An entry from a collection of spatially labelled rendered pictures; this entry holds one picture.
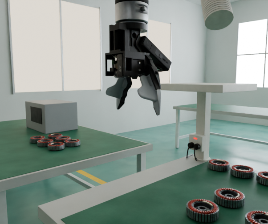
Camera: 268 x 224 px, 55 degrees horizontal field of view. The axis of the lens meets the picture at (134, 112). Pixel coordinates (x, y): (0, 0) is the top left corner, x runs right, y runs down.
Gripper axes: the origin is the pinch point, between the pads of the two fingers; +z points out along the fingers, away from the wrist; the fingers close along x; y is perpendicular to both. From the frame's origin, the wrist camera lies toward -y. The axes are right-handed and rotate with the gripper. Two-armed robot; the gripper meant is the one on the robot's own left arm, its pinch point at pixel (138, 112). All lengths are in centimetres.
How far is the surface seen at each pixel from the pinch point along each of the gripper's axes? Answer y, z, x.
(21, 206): -31, 115, -204
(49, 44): -152, -67, -403
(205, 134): -87, 24, -38
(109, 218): -7.3, 40.2, -23.2
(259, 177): -77, 37, -2
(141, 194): -29, 40, -30
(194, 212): -27.9, 37.0, -2.8
